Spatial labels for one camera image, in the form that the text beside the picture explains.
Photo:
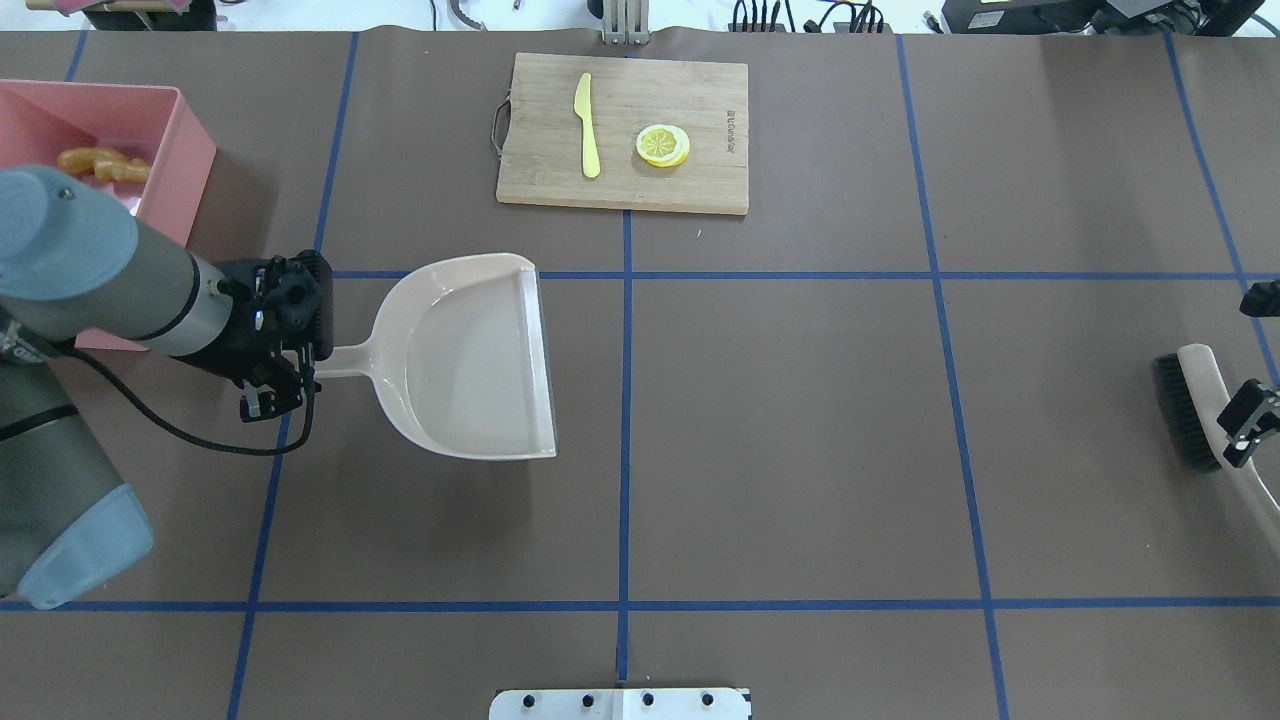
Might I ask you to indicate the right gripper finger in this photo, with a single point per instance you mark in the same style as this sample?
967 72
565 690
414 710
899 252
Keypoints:
1253 410
1241 449

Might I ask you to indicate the black power strip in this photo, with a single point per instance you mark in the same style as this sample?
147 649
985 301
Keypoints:
833 17

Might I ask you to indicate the yellow plastic knife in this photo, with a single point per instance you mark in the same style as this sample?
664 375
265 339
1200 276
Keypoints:
583 109

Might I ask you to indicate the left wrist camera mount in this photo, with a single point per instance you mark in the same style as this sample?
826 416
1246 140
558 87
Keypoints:
293 303

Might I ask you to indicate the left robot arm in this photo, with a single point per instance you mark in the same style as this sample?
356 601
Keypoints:
71 522

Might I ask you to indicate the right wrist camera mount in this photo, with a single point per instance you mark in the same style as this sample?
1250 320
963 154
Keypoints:
1261 300

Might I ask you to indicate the aluminium frame post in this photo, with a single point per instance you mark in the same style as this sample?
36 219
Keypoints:
625 22

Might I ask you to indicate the beige plastic dustpan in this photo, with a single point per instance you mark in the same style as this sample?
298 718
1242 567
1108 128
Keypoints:
457 357

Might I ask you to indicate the bamboo cutting board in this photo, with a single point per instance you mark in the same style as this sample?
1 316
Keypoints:
540 155

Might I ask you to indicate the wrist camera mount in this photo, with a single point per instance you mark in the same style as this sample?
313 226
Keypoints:
1261 300
293 303

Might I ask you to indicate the beige hand brush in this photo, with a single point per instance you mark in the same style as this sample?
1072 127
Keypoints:
1191 394

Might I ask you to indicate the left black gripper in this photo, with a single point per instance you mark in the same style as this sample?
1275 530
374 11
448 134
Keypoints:
238 352

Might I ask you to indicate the pink plastic bin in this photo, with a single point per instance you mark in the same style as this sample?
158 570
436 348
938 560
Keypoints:
101 184

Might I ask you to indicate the white camera mast base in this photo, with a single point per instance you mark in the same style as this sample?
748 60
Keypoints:
623 703

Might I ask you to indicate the tan toy ginger root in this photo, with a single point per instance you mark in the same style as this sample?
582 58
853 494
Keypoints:
105 164

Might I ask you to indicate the yellow toy lemon slices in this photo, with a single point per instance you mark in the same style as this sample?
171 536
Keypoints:
663 145

